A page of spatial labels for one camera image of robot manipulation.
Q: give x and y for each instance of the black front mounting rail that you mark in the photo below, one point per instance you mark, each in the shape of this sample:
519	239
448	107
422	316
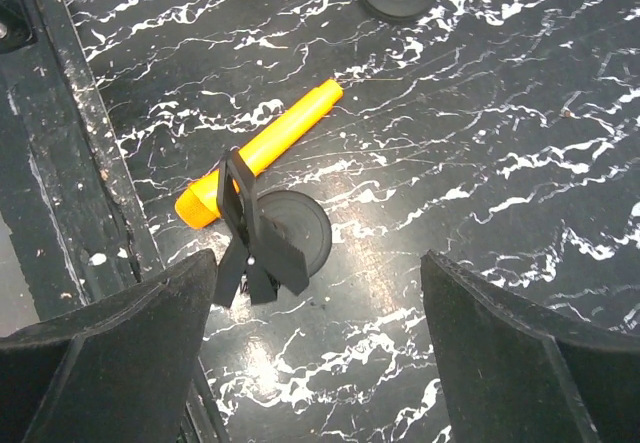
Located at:
72	226

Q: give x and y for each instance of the orange microphone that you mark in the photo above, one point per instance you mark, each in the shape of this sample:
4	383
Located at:
197	205

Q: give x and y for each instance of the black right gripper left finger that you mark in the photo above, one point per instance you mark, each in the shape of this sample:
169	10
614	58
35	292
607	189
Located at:
116	370

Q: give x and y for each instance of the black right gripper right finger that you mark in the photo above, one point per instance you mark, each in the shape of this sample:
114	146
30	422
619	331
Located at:
514	371

